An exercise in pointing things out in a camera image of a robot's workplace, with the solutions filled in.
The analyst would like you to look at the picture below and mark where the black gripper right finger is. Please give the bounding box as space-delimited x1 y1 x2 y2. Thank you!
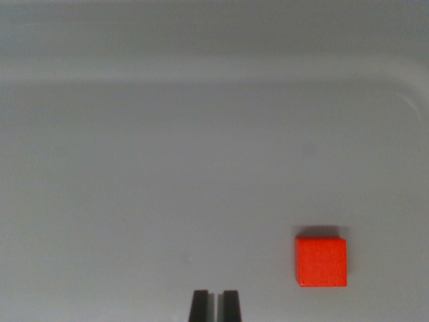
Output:
218 290 243 322

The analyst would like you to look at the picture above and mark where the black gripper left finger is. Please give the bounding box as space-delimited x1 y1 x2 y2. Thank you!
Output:
188 289 217 322

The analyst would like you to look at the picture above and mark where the red block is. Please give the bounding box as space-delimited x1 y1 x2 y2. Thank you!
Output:
294 235 348 288

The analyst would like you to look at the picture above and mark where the grey plastic tray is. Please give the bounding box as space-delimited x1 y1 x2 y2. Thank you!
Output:
0 0 429 322

